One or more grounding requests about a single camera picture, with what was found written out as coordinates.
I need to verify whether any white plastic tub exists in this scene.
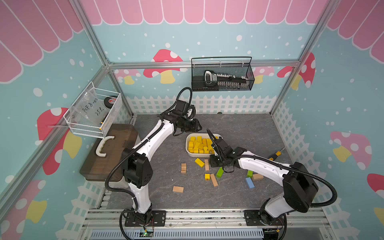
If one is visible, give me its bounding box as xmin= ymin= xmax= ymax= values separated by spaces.
xmin=185 ymin=133 xmax=217 ymax=158

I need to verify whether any wooden arch block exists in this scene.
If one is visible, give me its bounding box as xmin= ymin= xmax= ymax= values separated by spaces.
xmin=181 ymin=163 xmax=187 ymax=174

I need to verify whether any right natural wooden plank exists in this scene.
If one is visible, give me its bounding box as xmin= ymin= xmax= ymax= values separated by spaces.
xmin=210 ymin=174 xmax=218 ymax=187

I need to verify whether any clear wall-mounted bin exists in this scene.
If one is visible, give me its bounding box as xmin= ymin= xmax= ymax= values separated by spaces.
xmin=64 ymin=83 xmax=122 ymax=139

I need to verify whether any left natural wooden plank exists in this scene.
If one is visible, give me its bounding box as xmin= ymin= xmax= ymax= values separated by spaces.
xmin=205 ymin=159 xmax=210 ymax=172

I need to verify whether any black tape roll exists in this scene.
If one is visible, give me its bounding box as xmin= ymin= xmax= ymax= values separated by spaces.
xmin=104 ymin=96 xmax=118 ymax=109

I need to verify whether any socket wrench set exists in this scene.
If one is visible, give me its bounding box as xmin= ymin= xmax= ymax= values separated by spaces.
xmin=203 ymin=71 xmax=249 ymax=90

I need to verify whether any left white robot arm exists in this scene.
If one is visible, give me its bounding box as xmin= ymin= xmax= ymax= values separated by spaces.
xmin=105 ymin=87 xmax=202 ymax=240

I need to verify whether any black wire mesh basket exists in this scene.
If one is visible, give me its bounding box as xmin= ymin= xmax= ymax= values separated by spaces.
xmin=191 ymin=57 xmax=255 ymax=92

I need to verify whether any light blue block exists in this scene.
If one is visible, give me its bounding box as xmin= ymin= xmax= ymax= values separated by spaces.
xmin=246 ymin=178 xmax=255 ymax=189

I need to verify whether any tan wooden cube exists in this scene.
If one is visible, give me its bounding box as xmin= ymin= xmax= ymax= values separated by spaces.
xmin=252 ymin=174 xmax=264 ymax=181

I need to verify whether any large yellow front block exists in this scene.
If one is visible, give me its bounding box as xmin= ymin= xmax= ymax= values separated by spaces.
xmin=194 ymin=141 xmax=204 ymax=150

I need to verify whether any yellow black screwdriver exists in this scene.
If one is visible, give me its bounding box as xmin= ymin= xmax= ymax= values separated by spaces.
xmin=268 ymin=147 xmax=285 ymax=161

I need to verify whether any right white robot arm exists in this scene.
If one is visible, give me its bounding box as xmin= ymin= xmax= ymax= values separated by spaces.
xmin=207 ymin=130 xmax=338 ymax=240

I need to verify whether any long yellow block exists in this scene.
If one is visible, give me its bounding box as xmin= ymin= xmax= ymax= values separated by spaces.
xmin=188 ymin=141 xmax=195 ymax=153

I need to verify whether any brown toolbox with white handle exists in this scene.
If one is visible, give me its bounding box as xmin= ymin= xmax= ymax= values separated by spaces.
xmin=80 ymin=124 xmax=138 ymax=183

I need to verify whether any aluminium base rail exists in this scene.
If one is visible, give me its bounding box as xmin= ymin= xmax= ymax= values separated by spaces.
xmin=78 ymin=209 xmax=310 ymax=240

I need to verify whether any natural wooden plank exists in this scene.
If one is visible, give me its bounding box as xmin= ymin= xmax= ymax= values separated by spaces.
xmin=205 ymin=159 xmax=210 ymax=172
xmin=210 ymin=174 xmax=218 ymax=187

